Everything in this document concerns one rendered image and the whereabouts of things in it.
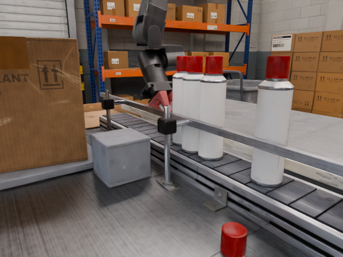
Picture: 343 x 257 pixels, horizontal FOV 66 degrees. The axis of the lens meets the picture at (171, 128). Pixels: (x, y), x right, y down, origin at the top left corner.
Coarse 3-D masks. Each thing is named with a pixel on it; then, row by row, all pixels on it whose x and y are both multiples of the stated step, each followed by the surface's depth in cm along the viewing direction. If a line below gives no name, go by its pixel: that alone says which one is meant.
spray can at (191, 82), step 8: (192, 56) 53; (200, 56) 53; (192, 64) 53; (200, 64) 53; (192, 72) 53; (200, 72) 54; (184, 80) 54; (192, 80) 53; (184, 88) 54; (192, 88) 53; (184, 96) 55; (192, 96) 54; (184, 104) 55; (192, 104) 54; (184, 112) 56; (192, 112) 55; (184, 128) 57; (192, 128) 55; (184, 136) 57; (192, 136) 56; (184, 144) 57; (192, 144) 56; (192, 152) 57
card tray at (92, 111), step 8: (88, 104) 123; (96, 104) 125; (88, 112) 122; (96, 112) 122; (104, 112) 122; (112, 112) 122; (120, 112) 122; (128, 112) 116; (88, 120) 106; (96, 120) 106; (88, 128) 95
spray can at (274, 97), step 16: (272, 64) 38; (288, 64) 38; (272, 80) 39; (272, 96) 39; (288, 96) 38; (256, 112) 42; (272, 112) 39; (288, 112) 39; (256, 128) 42; (272, 128) 40; (288, 128) 41; (256, 160) 42; (272, 160) 41; (256, 176) 43; (272, 176) 42
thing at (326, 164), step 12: (144, 108) 67; (156, 108) 64; (192, 120) 52; (216, 132) 47; (228, 132) 44; (252, 144) 40; (264, 144) 39; (276, 144) 37; (288, 156) 36; (300, 156) 34; (312, 156) 33; (324, 168) 32; (336, 168) 31
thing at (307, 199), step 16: (144, 128) 77; (224, 160) 53; (240, 160) 53; (240, 176) 46; (272, 192) 41; (288, 192) 41; (304, 192) 41; (320, 192) 41; (304, 208) 36; (320, 208) 36; (336, 208) 36; (336, 224) 33
